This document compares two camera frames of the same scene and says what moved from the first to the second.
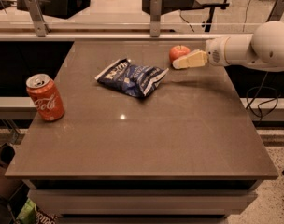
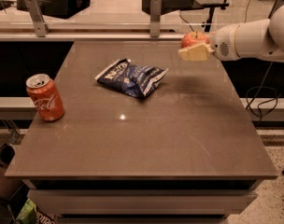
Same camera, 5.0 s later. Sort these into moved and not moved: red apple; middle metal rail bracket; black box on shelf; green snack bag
Moved: red apple
Not moved: black box on shelf; middle metal rail bracket; green snack bag
